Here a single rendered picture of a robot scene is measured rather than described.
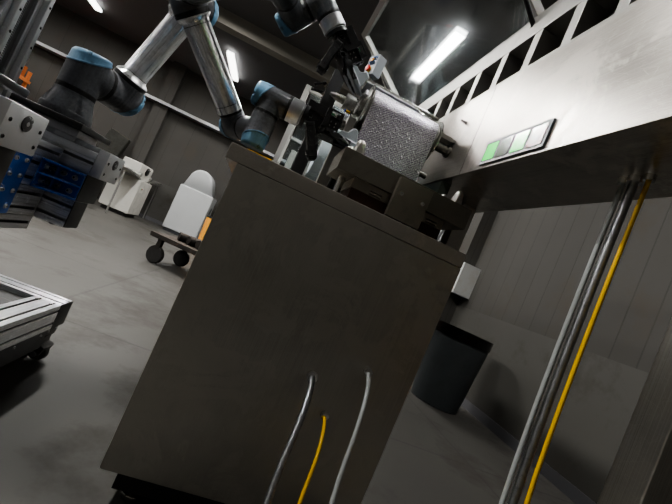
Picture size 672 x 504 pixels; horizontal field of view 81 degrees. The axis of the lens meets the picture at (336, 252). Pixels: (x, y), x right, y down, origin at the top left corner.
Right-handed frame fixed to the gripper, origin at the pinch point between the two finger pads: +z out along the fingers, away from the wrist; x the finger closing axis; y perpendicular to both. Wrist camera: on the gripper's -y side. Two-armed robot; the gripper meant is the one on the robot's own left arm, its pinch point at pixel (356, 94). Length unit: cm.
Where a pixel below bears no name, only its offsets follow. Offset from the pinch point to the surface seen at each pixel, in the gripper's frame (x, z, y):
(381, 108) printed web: -5.3, 8.1, 3.6
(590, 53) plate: -53, 22, 31
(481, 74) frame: 3.5, 10.2, 46.9
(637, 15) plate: -62, 20, 34
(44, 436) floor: -9, 51, -123
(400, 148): -5.3, 21.8, 4.0
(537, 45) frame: -27, 13, 44
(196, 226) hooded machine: 764, -36, -152
